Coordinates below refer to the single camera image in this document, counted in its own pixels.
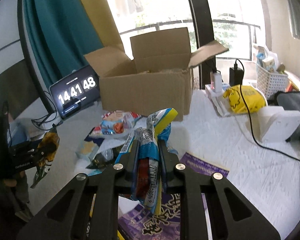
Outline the black charger cable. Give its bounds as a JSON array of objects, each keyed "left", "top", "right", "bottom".
[{"left": 234, "top": 59, "right": 300, "bottom": 215}]

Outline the dark golden print snack bag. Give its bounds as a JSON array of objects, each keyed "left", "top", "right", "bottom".
[{"left": 30, "top": 131, "right": 61, "bottom": 189}]

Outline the grey cloth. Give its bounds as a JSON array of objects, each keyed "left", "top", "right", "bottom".
[{"left": 276, "top": 91, "right": 300, "bottom": 140}]

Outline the white power strip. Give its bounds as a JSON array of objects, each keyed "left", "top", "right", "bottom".
[{"left": 205, "top": 84, "right": 234, "bottom": 117}]

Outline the blue yellow snack packet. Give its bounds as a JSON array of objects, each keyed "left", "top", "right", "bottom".
[{"left": 115, "top": 108, "right": 178, "bottom": 215}]

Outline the white red blue puffed bag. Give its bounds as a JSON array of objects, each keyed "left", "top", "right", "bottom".
[{"left": 100, "top": 110, "right": 142, "bottom": 140}]

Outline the yellow printed bag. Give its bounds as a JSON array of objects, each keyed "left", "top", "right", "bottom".
[{"left": 223, "top": 85, "right": 266, "bottom": 114}]

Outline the teal curtain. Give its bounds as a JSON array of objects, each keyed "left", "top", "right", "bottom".
[{"left": 22, "top": 0, "right": 104, "bottom": 90}]

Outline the dark sliding door frame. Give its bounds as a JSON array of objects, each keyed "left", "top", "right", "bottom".
[{"left": 182, "top": 0, "right": 217, "bottom": 90}]

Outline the hanging pale garment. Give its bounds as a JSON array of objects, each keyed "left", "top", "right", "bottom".
[{"left": 285, "top": 0, "right": 300, "bottom": 39}]

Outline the black charger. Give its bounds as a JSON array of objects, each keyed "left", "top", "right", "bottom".
[{"left": 229, "top": 66, "right": 242, "bottom": 87}]

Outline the black balcony railing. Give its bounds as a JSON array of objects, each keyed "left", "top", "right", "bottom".
[{"left": 119, "top": 19, "right": 262, "bottom": 60}]

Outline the black tablet showing clock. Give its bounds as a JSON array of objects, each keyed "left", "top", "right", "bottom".
[{"left": 49, "top": 65, "right": 100, "bottom": 120}]

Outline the brown cardboard box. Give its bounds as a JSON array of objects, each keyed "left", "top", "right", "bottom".
[{"left": 84, "top": 27, "right": 229, "bottom": 122}]

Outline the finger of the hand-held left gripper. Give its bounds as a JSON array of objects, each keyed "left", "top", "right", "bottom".
[{"left": 37, "top": 141, "right": 60, "bottom": 157}]

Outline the pale blue biscuit pack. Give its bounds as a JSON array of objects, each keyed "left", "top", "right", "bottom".
[{"left": 76, "top": 140, "right": 100, "bottom": 161}]

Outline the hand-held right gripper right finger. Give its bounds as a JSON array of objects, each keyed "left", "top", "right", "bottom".
[{"left": 157, "top": 140, "right": 282, "bottom": 240}]

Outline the white plastic basket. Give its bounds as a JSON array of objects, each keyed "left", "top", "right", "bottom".
[{"left": 256, "top": 62, "right": 289, "bottom": 97}]

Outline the black snack bag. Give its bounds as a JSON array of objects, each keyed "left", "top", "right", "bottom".
[{"left": 86, "top": 147, "right": 121, "bottom": 169}]

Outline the white foam block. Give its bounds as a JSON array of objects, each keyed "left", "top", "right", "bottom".
[{"left": 259, "top": 106, "right": 300, "bottom": 143}]

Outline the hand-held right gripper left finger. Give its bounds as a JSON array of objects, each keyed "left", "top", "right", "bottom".
[{"left": 16, "top": 140, "right": 142, "bottom": 240}]

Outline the purple snack bag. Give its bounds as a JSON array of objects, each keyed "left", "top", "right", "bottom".
[
  {"left": 179, "top": 151, "right": 230, "bottom": 180},
  {"left": 118, "top": 192, "right": 208, "bottom": 240}
]

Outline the white charger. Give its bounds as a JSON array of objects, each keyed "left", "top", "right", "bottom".
[{"left": 211, "top": 72, "right": 223, "bottom": 93}]

